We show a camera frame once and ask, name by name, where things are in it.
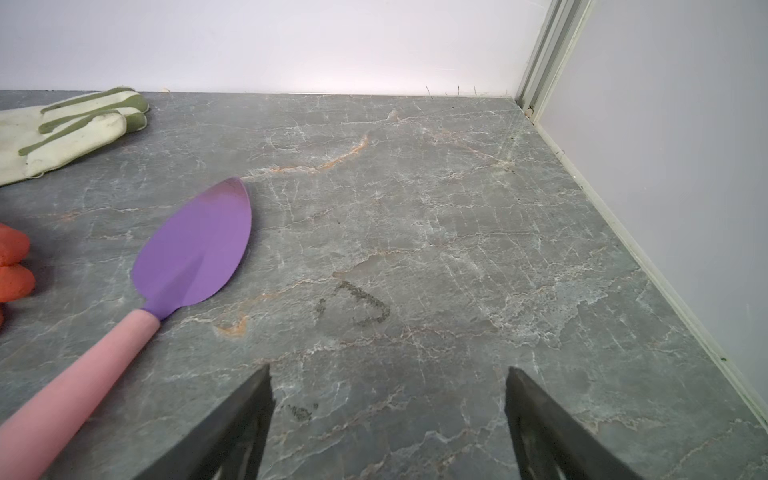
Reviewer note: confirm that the red rubber glove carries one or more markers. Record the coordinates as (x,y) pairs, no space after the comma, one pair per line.
(17,281)

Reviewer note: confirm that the cream glove green stripes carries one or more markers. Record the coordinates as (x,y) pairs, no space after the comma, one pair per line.
(43,138)

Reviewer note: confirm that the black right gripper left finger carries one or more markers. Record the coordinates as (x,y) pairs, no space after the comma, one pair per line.
(229,443)

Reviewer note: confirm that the purple trowel pink handle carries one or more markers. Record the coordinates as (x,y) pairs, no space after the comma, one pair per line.
(187,260)

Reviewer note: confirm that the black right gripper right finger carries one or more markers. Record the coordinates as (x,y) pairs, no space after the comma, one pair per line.
(548,442)

